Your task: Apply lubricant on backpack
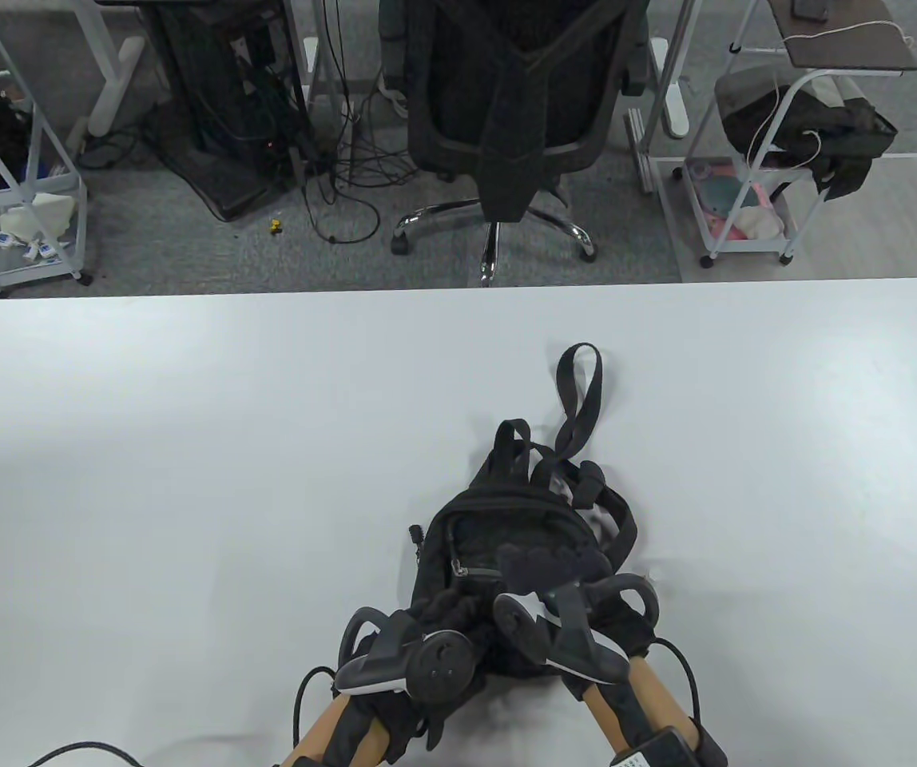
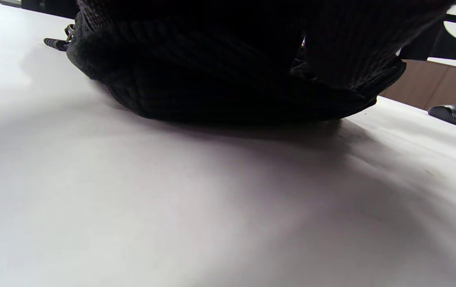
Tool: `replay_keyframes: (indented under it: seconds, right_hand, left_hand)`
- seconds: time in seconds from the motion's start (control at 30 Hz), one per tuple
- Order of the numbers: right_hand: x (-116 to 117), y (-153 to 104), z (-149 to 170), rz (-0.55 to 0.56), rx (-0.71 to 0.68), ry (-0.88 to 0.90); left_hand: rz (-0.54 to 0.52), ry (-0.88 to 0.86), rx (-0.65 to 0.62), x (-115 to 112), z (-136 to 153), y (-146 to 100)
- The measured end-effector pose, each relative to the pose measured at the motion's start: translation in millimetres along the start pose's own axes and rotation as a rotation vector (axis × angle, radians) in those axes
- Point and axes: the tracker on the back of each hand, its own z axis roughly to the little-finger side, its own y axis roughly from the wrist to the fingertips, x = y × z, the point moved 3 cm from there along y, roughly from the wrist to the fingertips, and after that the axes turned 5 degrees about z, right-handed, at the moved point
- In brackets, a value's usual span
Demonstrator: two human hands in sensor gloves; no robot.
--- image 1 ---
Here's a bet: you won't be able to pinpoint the person's left hand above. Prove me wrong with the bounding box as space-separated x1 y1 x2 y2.
329 590 501 758

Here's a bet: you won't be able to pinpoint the person's right hand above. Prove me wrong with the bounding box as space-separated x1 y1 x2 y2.
497 542 661 682

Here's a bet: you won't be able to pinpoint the black backpack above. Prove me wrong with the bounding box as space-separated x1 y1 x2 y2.
408 344 638 680

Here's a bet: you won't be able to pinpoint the person's right forearm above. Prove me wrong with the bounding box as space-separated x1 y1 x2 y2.
578 655 703 764

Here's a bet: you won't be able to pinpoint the person's left forearm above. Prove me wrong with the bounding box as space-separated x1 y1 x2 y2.
279 693 395 767

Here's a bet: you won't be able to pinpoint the black controller on left wrist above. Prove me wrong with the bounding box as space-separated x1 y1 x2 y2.
334 606 480 705

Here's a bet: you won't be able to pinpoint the black controller on wrist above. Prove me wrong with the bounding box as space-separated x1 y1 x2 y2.
493 574 661 688
334 606 480 705

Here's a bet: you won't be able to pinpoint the black controller on right wrist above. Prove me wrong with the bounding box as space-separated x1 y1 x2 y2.
493 574 661 688

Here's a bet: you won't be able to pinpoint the white rolling side table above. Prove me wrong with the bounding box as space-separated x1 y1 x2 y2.
673 0 917 269

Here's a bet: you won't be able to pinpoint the pink and white soft items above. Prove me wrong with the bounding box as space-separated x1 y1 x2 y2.
686 158 788 242

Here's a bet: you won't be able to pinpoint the silver metal rails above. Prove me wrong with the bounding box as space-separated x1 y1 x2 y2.
625 107 657 194

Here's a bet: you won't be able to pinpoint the black mesh office chair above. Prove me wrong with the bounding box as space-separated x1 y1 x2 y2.
377 0 653 287

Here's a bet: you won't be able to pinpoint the white desk leg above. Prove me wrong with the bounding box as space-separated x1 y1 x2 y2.
86 0 145 138
649 0 693 138

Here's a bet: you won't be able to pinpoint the black bag on side table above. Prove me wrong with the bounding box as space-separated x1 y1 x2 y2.
714 67 900 202

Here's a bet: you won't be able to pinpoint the white and blue small packets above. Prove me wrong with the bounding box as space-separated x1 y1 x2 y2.
0 230 62 264

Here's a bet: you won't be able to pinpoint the black computer tower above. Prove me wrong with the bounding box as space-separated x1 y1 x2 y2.
139 0 320 223

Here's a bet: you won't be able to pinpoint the white plastic bag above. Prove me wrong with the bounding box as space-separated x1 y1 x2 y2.
0 192 77 242

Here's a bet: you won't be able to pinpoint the brown side table top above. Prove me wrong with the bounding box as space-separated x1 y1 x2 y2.
768 0 917 74

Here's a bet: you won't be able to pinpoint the black cable on left wrist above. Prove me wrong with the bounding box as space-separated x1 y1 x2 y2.
293 666 341 760

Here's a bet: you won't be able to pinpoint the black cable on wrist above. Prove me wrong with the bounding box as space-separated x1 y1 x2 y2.
649 638 704 724
293 666 341 760

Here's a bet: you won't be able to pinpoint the black cable on right wrist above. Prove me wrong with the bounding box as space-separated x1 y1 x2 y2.
649 638 704 724

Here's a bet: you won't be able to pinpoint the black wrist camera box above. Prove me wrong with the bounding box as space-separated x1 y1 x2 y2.
609 723 729 767

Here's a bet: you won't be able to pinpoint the black cable on table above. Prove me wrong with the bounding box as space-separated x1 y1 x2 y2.
26 742 146 767

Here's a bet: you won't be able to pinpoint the bundle of black floor cables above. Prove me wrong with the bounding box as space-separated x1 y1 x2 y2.
299 0 429 245

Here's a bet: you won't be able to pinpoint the white charging cable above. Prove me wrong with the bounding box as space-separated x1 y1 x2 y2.
744 19 916 173

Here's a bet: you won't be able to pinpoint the white wire rolling cart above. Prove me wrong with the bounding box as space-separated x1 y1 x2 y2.
0 0 95 296

